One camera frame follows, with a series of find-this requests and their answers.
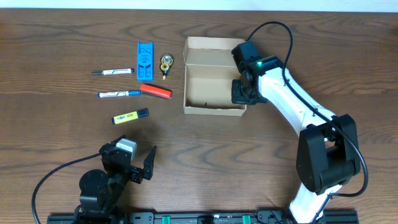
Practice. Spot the blue plastic holder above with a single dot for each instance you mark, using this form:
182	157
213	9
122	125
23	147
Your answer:
145	61

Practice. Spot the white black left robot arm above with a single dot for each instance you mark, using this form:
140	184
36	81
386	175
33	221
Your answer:
101	189

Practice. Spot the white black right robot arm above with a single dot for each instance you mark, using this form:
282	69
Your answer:
326	156

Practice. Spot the black capped white marker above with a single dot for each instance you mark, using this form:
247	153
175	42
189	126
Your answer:
120	71

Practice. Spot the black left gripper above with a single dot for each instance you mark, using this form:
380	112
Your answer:
135	174

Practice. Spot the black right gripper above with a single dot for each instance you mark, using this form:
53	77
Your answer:
237	98

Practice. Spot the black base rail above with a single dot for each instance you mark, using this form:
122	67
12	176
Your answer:
258	217

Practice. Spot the brown cardboard box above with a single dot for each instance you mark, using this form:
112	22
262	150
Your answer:
209	72

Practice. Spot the blue capped white marker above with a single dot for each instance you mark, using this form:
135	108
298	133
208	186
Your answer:
111	94

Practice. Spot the red stapler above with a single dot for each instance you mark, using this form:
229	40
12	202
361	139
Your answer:
155	91

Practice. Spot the yellow highlighter black cap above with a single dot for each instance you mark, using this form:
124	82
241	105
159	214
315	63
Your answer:
123	118

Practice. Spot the black yellow correction tape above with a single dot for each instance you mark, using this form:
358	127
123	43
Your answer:
166	63

